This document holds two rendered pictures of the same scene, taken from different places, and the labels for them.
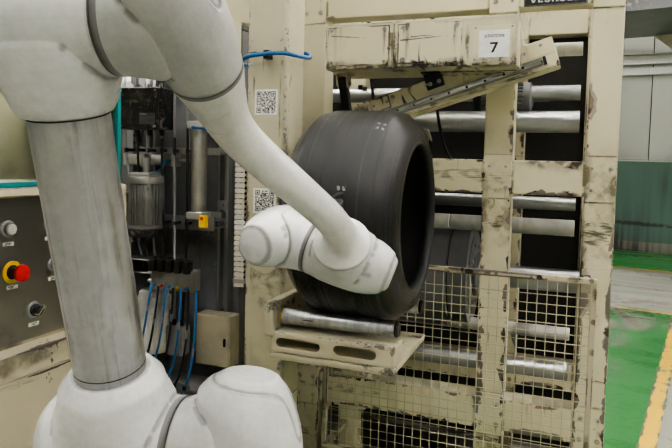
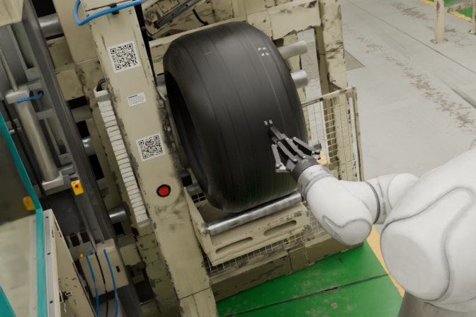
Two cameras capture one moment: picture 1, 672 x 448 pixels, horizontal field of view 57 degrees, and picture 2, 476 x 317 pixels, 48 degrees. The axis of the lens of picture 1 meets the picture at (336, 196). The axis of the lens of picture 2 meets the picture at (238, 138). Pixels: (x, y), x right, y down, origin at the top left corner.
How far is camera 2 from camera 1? 1.13 m
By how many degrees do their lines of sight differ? 41
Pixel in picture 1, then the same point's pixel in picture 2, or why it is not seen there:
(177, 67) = not seen: outside the picture
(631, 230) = not seen: outside the picture
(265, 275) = (170, 206)
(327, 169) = (248, 110)
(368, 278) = not seen: hidden behind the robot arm
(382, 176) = (293, 98)
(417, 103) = not seen: outside the picture
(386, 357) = (304, 218)
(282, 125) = (149, 73)
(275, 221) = (360, 205)
